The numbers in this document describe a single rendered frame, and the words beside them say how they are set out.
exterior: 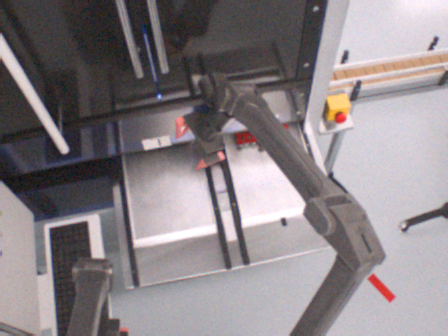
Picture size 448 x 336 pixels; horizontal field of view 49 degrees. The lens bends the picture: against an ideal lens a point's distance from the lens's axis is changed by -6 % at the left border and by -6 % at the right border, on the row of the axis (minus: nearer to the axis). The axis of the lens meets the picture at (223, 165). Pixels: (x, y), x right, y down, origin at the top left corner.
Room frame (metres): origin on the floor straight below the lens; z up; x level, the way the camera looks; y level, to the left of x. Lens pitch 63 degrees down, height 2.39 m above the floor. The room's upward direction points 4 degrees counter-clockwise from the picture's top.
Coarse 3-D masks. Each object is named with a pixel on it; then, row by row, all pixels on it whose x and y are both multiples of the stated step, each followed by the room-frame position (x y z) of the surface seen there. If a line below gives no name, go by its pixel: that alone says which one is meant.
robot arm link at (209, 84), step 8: (216, 72) 0.73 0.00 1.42; (200, 80) 0.72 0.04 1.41; (208, 80) 0.71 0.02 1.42; (216, 80) 0.70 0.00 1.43; (224, 80) 0.71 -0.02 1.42; (200, 88) 0.71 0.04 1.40; (208, 88) 0.69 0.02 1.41; (216, 88) 0.68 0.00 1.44; (224, 88) 0.64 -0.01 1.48; (208, 96) 0.67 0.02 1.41; (216, 96) 0.64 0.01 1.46; (224, 96) 0.62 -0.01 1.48; (208, 104) 0.67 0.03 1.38; (216, 104) 0.63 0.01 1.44; (224, 104) 0.62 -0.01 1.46
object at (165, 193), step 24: (192, 144) 0.84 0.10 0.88; (144, 168) 0.77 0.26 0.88; (168, 168) 0.76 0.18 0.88; (192, 168) 0.75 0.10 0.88; (144, 192) 0.68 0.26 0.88; (168, 192) 0.67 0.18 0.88; (192, 192) 0.67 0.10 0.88; (144, 216) 0.60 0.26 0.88; (168, 216) 0.59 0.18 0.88; (192, 216) 0.59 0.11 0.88; (144, 240) 0.51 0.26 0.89
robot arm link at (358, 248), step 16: (336, 208) 0.32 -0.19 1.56; (352, 208) 0.32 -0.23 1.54; (336, 224) 0.29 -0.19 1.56; (352, 224) 0.29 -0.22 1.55; (368, 224) 0.29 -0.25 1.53; (336, 240) 0.27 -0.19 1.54; (352, 240) 0.26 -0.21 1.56; (368, 240) 0.26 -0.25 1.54; (336, 256) 0.24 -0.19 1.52; (352, 256) 0.23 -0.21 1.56; (368, 256) 0.23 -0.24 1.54; (384, 256) 0.23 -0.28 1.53; (336, 272) 0.22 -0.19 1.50; (352, 272) 0.21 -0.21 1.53; (368, 272) 0.21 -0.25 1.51; (320, 288) 0.20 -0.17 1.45; (336, 288) 0.19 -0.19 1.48; (352, 288) 0.19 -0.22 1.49; (320, 304) 0.18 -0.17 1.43; (336, 304) 0.17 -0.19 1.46; (304, 320) 0.16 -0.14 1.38; (320, 320) 0.15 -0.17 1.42
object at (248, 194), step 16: (288, 128) 0.88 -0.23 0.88; (304, 144) 0.80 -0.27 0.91; (240, 160) 0.77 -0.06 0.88; (256, 160) 0.77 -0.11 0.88; (272, 160) 0.77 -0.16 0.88; (240, 176) 0.72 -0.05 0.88; (256, 176) 0.71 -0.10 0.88; (272, 176) 0.71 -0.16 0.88; (240, 192) 0.66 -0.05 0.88; (256, 192) 0.66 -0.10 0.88; (272, 192) 0.65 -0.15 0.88; (288, 192) 0.65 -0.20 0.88; (240, 208) 0.60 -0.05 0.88; (256, 208) 0.60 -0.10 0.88; (272, 208) 0.60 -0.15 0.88; (288, 208) 0.58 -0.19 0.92
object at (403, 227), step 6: (444, 204) 0.84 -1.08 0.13; (432, 210) 0.82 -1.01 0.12; (438, 210) 0.82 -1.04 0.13; (444, 210) 0.81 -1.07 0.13; (414, 216) 0.81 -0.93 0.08; (420, 216) 0.80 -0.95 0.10; (426, 216) 0.80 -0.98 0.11; (432, 216) 0.79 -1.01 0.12; (438, 216) 0.79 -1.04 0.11; (444, 216) 0.79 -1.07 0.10; (402, 222) 0.81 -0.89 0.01; (408, 222) 0.79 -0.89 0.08; (414, 222) 0.78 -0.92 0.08; (420, 222) 0.78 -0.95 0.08; (402, 228) 0.78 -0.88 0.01; (408, 228) 0.78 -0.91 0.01
